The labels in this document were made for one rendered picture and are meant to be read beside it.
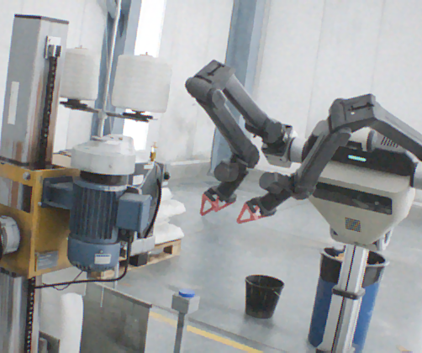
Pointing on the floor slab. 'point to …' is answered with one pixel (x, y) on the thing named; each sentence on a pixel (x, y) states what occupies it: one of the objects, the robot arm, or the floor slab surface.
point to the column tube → (21, 34)
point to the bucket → (262, 295)
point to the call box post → (181, 333)
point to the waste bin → (328, 270)
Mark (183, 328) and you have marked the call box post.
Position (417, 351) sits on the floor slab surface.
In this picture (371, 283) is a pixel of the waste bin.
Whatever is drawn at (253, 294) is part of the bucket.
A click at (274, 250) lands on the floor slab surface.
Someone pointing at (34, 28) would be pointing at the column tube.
